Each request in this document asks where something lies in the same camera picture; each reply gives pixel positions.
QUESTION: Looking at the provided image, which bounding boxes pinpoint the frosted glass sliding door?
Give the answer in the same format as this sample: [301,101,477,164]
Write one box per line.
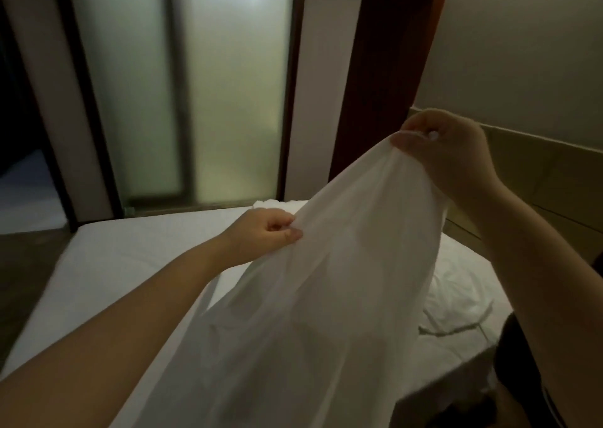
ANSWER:
[49,0,307,217]

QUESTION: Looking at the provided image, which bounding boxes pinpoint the person's right forearm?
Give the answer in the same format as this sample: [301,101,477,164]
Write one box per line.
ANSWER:
[450,178,603,428]

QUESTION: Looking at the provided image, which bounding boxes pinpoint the person's black shorts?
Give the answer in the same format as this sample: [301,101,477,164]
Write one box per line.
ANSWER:
[492,253,603,428]

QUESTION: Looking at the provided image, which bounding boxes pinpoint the crumpled white bed sheet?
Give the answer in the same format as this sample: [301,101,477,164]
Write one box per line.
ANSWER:
[415,232,514,343]

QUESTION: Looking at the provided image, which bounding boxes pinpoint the dark red wooden panel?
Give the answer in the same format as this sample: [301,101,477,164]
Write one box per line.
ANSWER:
[328,0,454,182]

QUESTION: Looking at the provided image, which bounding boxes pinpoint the person's left forearm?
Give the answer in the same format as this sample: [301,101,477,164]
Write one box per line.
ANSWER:
[0,234,250,428]

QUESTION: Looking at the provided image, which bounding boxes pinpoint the person's left hand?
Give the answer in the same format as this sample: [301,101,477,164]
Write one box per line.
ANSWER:
[220,207,303,264]

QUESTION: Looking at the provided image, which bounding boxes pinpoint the beige padded headboard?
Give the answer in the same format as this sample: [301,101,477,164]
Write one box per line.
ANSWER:
[408,106,603,260]

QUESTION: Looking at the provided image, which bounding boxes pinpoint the white pillowcase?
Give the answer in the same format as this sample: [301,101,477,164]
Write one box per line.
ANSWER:
[133,131,449,428]

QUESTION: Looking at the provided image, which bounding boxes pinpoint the person's right hand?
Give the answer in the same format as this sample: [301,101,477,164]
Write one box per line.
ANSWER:
[390,108,501,203]

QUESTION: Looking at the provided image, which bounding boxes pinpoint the white mattress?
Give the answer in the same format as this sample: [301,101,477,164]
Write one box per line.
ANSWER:
[0,200,514,428]

